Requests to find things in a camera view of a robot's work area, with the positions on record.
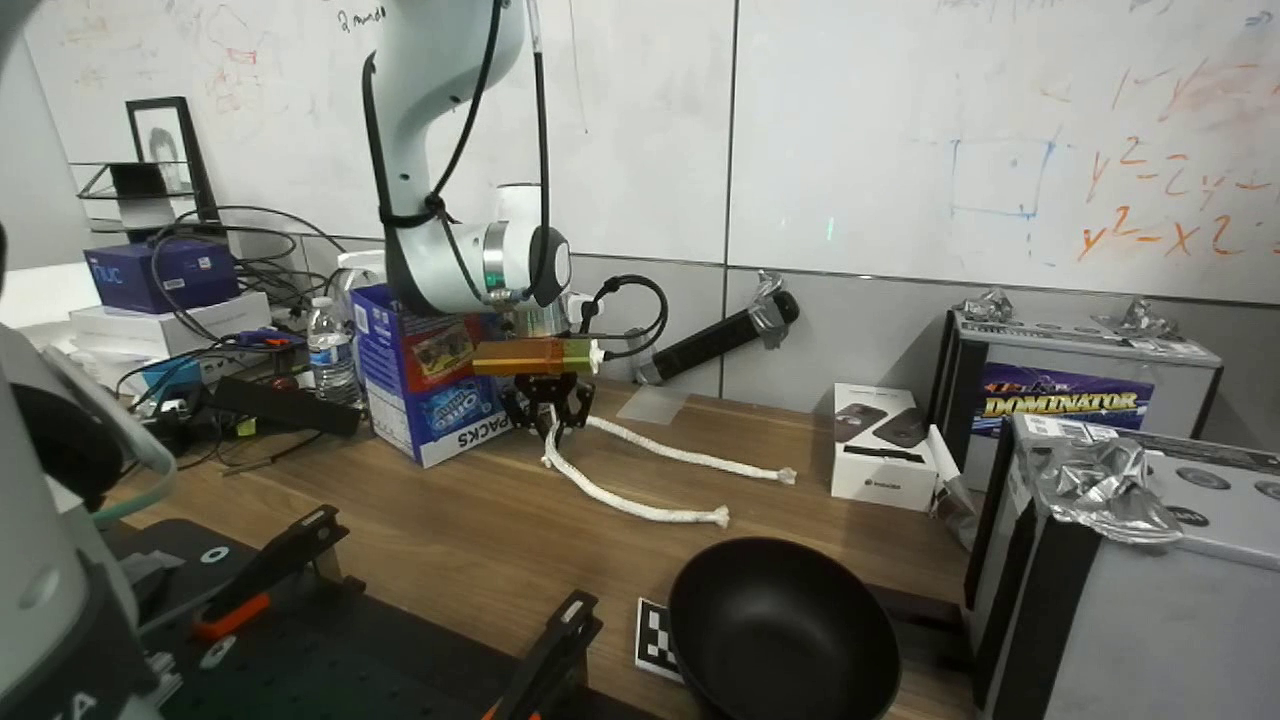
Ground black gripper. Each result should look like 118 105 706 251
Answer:
514 373 598 440

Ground thick white rope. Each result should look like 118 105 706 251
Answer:
535 403 802 534

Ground blue cardboard snack box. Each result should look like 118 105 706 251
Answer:
348 279 529 474

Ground small white product box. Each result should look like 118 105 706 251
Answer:
828 381 963 515

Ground flat white box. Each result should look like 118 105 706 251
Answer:
66 294 277 363

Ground dark blue cardboard box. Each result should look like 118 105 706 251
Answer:
79 238 245 317

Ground clear plastic water bottle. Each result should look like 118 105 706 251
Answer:
306 294 359 403

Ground black white fiducial tag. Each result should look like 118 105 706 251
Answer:
628 594 688 687

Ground black perforated board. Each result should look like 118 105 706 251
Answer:
111 515 671 720

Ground black bowl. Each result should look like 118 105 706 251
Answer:
665 535 904 720

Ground whiteboard with orange formulas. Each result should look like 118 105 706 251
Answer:
730 0 1280 309

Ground black battery with Dominator label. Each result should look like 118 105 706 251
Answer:
932 298 1229 498

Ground crumpled aluminium foil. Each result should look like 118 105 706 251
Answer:
1015 411 1193 551

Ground grey battery with black side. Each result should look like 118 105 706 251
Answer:
963 411 1280 720

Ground orange wrist camera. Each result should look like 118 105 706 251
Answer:
467 334 614 386

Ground black cylinder with duct tape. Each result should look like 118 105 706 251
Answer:
648 285 803 389

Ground black clamp with orange handle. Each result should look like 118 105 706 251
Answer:
479 587 607 720
194 499 354 653

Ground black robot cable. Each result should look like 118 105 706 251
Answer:
356 0 671 363

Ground black picture frame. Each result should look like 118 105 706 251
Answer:
126 94 223 232

